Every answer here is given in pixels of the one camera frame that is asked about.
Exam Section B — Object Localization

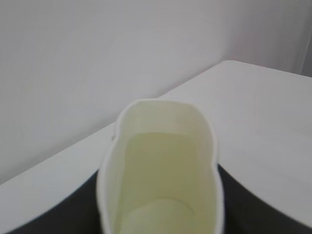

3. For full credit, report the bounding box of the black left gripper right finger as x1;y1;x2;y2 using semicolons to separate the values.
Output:
218;165;312;234

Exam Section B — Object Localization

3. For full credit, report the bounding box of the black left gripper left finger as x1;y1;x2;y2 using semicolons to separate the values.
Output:
0;173;102;234

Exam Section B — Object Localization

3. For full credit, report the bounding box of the white paper cup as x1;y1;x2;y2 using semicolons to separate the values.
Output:
96;99;225;234

